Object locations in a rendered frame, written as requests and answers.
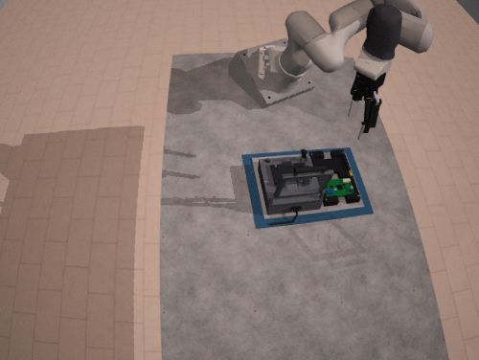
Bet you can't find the green circuit board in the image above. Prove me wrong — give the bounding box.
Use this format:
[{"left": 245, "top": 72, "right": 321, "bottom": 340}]
[{"left": 325, "top": 178, "right": 355, "bottom": 196}]

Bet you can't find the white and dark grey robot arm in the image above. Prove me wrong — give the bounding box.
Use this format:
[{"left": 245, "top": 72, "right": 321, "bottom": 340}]
[{"left": 258, "top": 0, "right": 433, "bottom": 93}]

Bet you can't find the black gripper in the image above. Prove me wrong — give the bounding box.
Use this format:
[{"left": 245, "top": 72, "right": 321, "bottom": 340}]
[{"left": 348, "top": 71, "right": 386, "bottom": 141}]

